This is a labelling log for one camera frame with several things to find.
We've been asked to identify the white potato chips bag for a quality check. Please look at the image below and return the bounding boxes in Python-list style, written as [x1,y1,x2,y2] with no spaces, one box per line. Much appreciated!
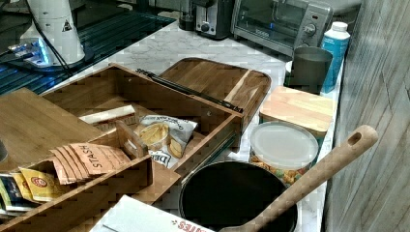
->
[134,115,197,168]

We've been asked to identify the dark blue tea packet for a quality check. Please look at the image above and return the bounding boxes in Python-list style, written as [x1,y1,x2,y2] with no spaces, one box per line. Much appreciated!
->
[0,174,36,212]

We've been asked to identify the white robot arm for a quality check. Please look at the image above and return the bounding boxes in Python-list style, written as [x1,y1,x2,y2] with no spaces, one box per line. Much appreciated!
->
[20,0,85,68]

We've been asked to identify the dark grey cup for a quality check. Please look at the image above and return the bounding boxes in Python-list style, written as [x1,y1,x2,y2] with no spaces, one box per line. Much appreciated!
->
[284,46,333,95]

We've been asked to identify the orange Stash tea packets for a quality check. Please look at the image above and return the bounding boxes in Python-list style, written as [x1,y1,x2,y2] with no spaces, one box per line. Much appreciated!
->
[50,143,131,185]

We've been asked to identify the container with wooden lid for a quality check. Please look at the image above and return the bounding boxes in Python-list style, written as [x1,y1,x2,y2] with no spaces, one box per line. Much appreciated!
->
[259,86,337,138]

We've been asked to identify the yellow tea packet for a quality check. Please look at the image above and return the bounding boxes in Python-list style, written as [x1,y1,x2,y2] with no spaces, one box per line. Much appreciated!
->
[19,167,67,202]

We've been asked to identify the silver toaster oven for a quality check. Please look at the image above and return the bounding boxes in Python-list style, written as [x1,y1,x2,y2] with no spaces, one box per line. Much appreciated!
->
[231,0,333,56]

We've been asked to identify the plastic snack container clear lid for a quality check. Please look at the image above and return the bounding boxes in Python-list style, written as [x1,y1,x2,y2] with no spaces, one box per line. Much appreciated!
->
[249,122,319,186]

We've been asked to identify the silver black toaster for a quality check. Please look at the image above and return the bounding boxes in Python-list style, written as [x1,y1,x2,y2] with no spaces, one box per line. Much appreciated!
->
[192,0,234,40]

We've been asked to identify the wooden spoon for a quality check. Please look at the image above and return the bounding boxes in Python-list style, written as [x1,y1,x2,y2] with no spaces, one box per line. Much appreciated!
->
[219,125,378,232]

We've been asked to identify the white paper box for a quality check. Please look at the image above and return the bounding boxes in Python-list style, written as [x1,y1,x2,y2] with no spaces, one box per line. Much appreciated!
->
[89,195,213,232]

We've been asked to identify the blue bottle white cap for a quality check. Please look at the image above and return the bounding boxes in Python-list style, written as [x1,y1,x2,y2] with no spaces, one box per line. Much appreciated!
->
[321,21,350,93]

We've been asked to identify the wooden tea organizer box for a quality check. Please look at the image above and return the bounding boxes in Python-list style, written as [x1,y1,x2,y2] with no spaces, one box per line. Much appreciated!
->
[1,122,153,232]

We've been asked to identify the black cooking pot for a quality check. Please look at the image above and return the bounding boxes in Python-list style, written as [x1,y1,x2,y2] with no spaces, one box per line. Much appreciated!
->
[179,160,286,232]

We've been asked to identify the black induction cooktop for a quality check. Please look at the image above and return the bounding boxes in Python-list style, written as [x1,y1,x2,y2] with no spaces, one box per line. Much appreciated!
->
[0,11,174,95]

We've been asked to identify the open wooden drawer box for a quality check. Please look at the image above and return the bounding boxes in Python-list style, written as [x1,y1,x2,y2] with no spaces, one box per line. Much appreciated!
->
[44,64,248,177]

